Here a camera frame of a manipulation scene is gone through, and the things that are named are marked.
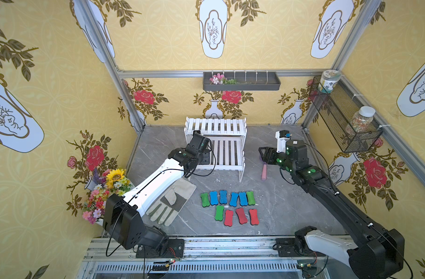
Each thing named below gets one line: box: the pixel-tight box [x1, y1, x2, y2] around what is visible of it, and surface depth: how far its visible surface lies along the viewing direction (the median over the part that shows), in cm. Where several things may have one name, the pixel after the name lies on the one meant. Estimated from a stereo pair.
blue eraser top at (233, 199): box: [229, 191, 239, 207], surface depth 89 cm
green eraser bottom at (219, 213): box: [214, 205, 225, 222], surface depth 85 cm
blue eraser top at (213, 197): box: [209, 190, 219, 206], surface depth 88 cm
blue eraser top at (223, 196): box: [218, 189, 228, 205], surface depth 90 cm
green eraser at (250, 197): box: [246, 190, 256, 206], surface depth 89 cm
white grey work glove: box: [145, 179, 197, 227], surface depth 88 cm
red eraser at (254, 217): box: [249, 208, 260, 226], surface depth 83 cm
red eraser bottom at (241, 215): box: [235, 207, 248, 225], surface depth 83 cm
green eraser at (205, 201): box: [200, 192, 211, 208], surface depth 89 cm
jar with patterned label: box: [318, 69, 342, 94], surface depth 87 cm
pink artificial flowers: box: [209, 72, 240, 85], surface depth 89 cm
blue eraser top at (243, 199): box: [238, 191, 248, 207], surface depth 89 cm
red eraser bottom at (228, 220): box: [224, 209, 234, 227], surface depth 85 cm
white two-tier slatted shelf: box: [184, 116, 248, 182], surface depth 87 cm
